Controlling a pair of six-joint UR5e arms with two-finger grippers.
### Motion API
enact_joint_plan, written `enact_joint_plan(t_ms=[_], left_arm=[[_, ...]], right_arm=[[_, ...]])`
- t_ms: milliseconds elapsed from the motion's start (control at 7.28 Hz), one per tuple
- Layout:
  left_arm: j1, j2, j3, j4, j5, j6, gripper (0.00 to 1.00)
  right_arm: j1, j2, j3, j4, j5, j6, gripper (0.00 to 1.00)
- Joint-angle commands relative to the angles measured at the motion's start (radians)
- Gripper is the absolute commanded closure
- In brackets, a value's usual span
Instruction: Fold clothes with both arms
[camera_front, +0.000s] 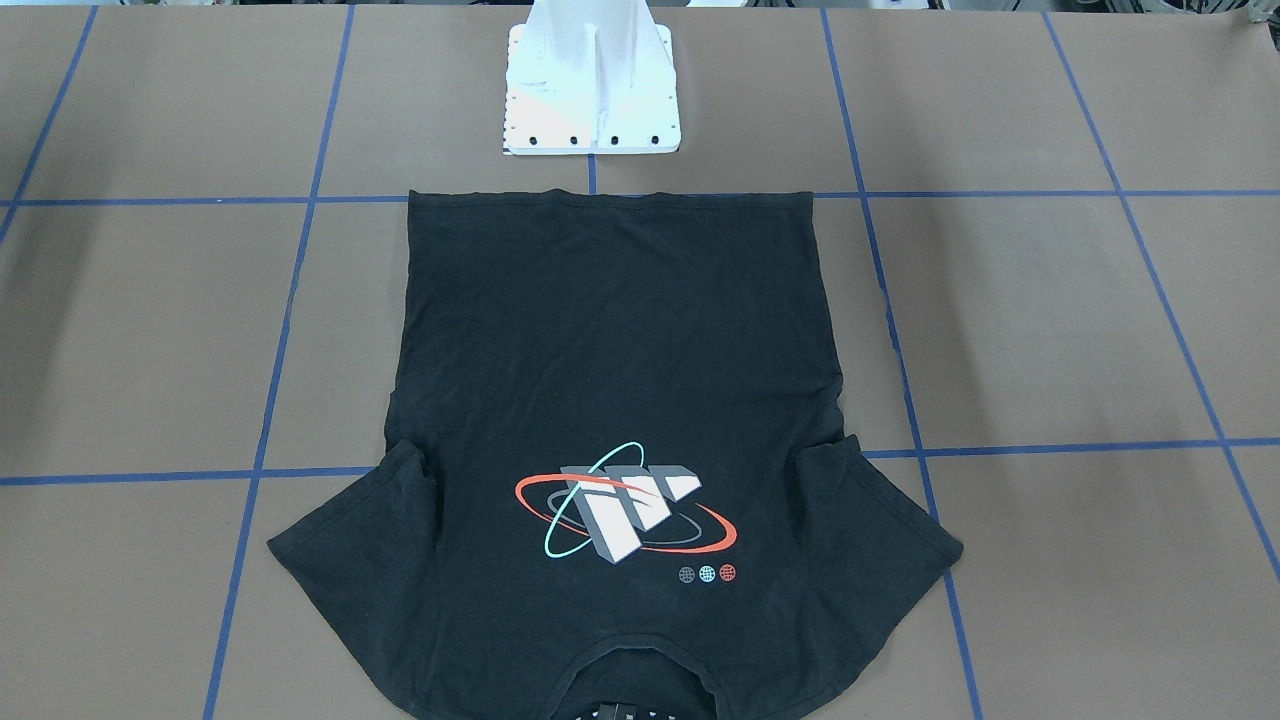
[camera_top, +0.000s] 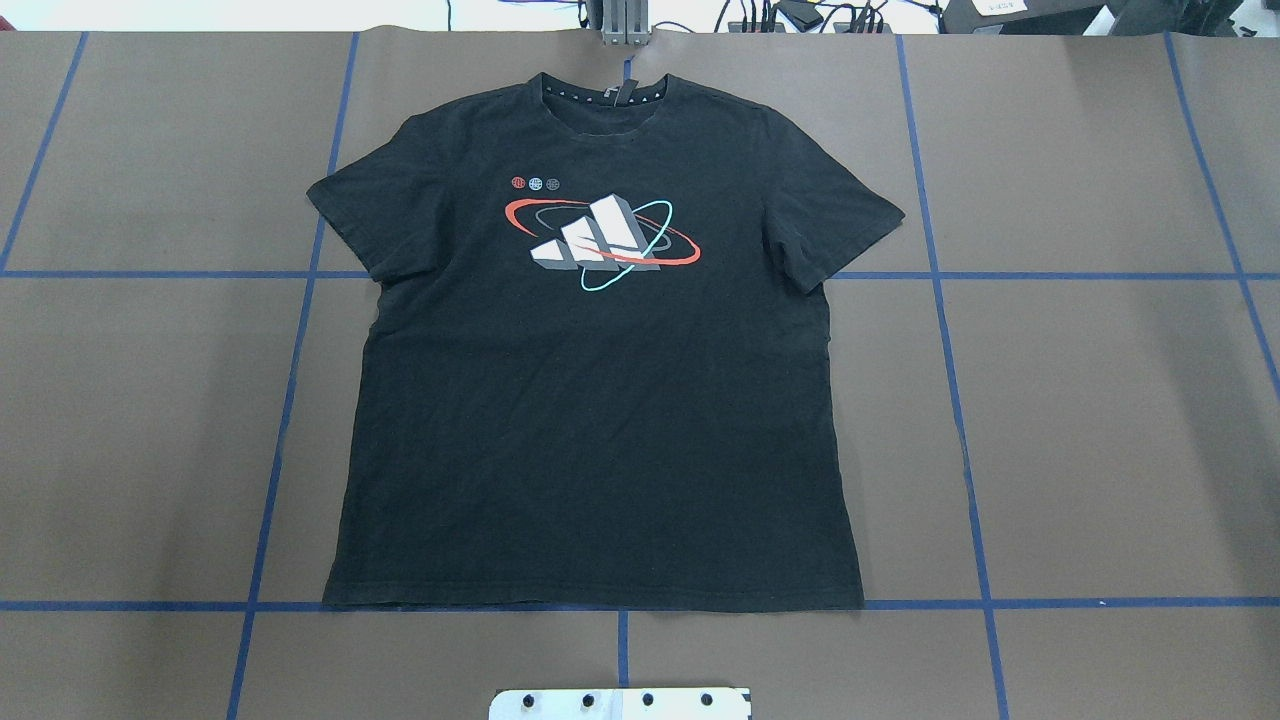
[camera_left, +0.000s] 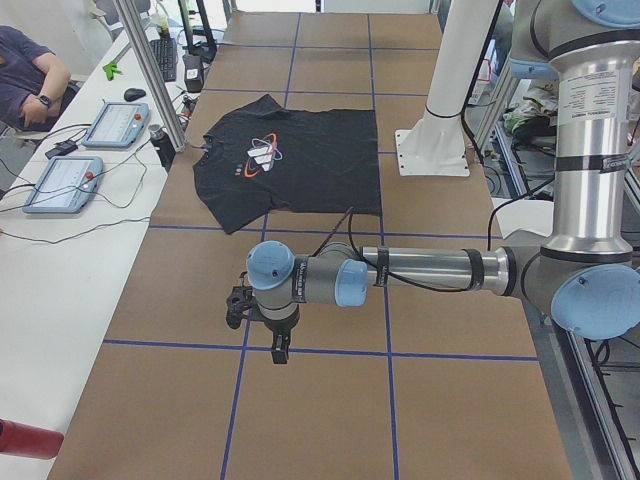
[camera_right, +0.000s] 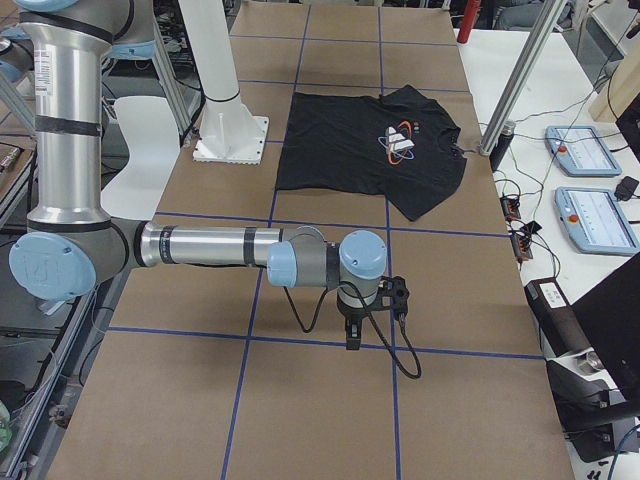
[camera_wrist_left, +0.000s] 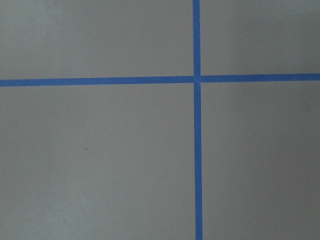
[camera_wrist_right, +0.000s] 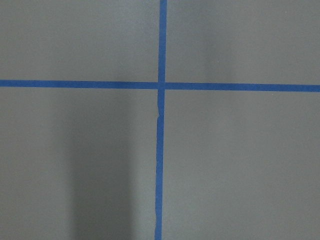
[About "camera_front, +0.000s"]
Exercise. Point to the black graphic t-shirt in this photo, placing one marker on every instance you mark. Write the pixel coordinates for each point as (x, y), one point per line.
(617, 480)

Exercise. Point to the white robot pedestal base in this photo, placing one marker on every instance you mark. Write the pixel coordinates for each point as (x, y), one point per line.
(590, 78)

